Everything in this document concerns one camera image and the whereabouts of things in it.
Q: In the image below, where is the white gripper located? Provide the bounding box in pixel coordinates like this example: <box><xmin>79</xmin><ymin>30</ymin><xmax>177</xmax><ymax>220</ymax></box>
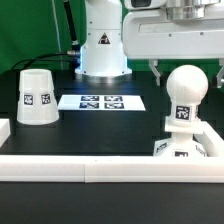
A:
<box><xmin>123</xmin><ymin>9</ymin><xmax>224</xmax><ymax>88</ymax></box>

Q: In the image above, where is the white lamp bulb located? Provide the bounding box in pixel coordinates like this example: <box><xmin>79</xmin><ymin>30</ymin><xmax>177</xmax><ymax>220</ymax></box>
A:
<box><xmin>166</xmin><ymin>65</ymin><xmax>208</xmax><ymax>127</ymax></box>

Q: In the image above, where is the white lamp base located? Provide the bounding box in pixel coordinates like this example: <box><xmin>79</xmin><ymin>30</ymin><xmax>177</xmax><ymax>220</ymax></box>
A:
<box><xmin>153</xmin><ymin>119</ymin><xmax>207</xmax><ymax>158</ymax></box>

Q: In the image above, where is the white lamp shade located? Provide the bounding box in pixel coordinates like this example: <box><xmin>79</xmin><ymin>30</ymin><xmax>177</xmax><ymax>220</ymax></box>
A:
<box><xmin>17</xmin><ymin>69</ymin><xmax>59</xmax><ymax>125</ymax></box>

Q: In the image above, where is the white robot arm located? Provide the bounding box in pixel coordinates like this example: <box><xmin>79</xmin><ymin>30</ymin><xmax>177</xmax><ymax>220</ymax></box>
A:
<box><xmin>76</xmin><ymin>0</ymin><xmax>224</xmax><ymax>87</ymax></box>

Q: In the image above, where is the white marker sheet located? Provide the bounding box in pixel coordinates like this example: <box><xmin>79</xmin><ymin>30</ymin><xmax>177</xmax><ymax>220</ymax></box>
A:
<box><xmin>58</xmin><ymin>95</ymin><xmax>145</xmax><ymax>111</ymax></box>

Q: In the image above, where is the white right fence wall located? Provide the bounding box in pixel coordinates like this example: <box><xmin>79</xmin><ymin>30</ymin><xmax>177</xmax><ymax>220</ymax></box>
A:
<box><xmin>195</xmin><ymin>121</ymin><xmax>224</xmax><ymax>158</ymax></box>

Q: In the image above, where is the white fence wall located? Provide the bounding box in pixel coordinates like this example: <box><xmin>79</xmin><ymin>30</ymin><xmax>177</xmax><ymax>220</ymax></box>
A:
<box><xmin>0</xmin><ymin>119</ymin><xmax>11</xmax><ymax>148</ymax></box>
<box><xmin>0</xmin><ymin>155</ymin><xmax>224</xmax><ymax>183</ymax></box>
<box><xmin>195</xmin><ymin>121</ymin><xmax>224</xmax><ymax>158</ymax></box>

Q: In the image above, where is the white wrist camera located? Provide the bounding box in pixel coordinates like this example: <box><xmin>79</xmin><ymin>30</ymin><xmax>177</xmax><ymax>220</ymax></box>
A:
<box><xmin>124</xmin><ymin>0</ymin><xmax>166</xmax><ymax>10</ymax></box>

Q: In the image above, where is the black cable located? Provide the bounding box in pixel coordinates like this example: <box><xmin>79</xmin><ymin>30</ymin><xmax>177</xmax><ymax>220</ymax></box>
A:
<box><xmin>11</xmin><ymin>52</ymin><xmax>81</xmax><ymax>71</ymax></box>

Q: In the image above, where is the white front fence wall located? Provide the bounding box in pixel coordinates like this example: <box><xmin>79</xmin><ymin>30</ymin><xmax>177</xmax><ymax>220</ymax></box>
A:
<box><xmin>0</xmin><ymin>155</ymin><xmax>224</xmax><ymax>183</ymax></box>

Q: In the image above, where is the white left fence wall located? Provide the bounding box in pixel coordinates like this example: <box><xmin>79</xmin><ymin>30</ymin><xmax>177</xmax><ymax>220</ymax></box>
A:
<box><xmin>0</xmin><ymin>119</ymin><xmax>11</xmax><ymax>148</ymax></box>

